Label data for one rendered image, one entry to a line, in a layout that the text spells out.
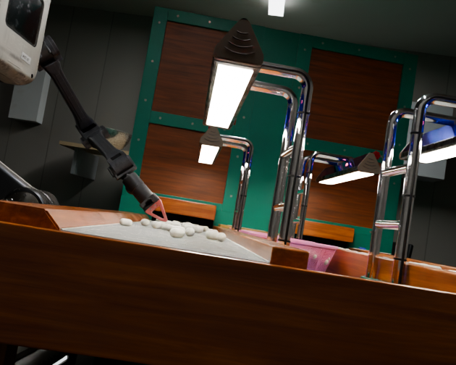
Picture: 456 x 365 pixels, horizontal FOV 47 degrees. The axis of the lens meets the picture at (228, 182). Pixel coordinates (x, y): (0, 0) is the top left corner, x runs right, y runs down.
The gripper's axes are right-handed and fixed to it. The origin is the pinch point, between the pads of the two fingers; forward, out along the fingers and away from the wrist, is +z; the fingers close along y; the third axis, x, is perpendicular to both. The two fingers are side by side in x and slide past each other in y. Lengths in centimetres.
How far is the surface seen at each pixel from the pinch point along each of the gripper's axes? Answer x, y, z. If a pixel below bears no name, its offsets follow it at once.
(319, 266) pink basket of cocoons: -26, -38, 40
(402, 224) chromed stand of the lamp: -38, -80, 36
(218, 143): -30.9, -6.7, -7.5
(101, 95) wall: -20, 314, -146
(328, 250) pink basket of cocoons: -30, -39, 38
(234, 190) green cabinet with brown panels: -33, 72, 7
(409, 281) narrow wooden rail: -31, -82, 45
